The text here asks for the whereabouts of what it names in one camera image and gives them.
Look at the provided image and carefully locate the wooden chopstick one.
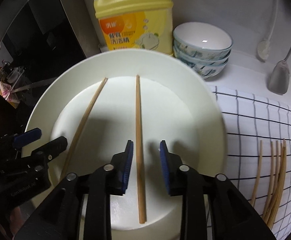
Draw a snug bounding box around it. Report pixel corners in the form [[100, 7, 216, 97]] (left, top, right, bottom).
[[59, 77, 109, 182]]

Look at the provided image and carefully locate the wooden chopstick two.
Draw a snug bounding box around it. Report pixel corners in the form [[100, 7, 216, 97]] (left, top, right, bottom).
[[135, 75, 146, 224]]

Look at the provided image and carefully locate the wooden chopstick six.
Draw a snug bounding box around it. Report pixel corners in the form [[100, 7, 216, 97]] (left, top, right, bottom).
[[264, 141, 280, 223]]

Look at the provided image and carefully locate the wooden chopstick nine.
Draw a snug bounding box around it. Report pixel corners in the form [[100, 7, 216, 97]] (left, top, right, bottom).
[[267, 138, 286, 227]]

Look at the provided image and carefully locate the wooden chopstick eight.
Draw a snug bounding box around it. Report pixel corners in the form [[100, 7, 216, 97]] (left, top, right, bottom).
[[267, 143, 284, 228]]

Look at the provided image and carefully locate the wooden chopstick ten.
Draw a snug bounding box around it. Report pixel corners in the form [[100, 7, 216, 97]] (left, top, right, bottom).
[[268, 144, 288, 229]]

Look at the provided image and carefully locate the person left hand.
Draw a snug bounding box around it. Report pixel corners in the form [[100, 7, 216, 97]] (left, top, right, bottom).
[[9, 207, 25, 238]]

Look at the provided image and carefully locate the large cream bowl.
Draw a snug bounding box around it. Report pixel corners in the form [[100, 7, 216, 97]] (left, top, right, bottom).
[[22, 49, 226, 239]]

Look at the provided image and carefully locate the white grid pattern cloth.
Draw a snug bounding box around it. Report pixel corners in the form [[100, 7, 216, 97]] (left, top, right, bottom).
[[210, 86, 291, 239]]

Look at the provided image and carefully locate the bottom floral ceramic bowl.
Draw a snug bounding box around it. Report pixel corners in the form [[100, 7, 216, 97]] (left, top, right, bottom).
[[174, 48, 228, 79]]

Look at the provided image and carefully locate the floral ceramic bowl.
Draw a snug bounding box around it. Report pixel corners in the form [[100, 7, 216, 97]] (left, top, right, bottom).
[[173, 22, 233, 54], [174, 48, 228, 79], [173, 45, 231, 66]]

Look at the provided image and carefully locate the middle floral ceramic bowl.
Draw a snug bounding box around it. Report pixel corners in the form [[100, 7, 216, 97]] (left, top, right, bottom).
[[173, 45, 231, 66]]

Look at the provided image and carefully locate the top floral ceramic bowl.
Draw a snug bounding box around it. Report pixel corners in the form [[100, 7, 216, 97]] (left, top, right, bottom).
[[173, 22, 233, 54]]

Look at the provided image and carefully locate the yellow dish soap bottle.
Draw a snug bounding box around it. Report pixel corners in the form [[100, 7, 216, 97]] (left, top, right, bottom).
[[94, 0, 173, 55]]

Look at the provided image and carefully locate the steel spatula turner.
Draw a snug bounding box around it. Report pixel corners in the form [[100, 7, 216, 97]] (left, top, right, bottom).
[[267, 47, 291, 95]]

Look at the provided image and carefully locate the white dish brush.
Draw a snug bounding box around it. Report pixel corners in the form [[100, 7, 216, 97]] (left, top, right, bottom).
[[257, 0, 279, 62]]

